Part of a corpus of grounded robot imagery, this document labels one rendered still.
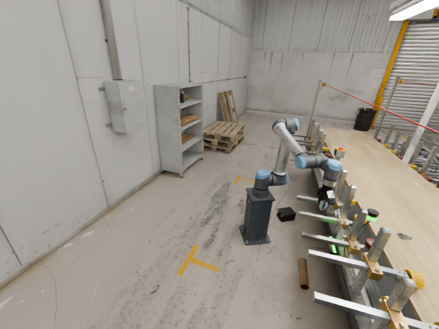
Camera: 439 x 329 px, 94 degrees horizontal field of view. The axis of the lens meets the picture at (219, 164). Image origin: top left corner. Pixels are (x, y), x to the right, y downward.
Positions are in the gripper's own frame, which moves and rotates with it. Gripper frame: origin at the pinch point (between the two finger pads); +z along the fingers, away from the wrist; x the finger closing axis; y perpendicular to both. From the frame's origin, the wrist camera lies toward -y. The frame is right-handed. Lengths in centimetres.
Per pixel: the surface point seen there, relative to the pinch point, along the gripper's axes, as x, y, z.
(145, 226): 170, 67, 95
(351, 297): -6, -47, 26
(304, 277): -10, 11, 87
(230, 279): 61, 6, 96
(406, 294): -5, -69, -12
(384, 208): -54, 15, 5
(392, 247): -34.3, -25.2, 5.5
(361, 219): -14.4, -19.5, -8.9
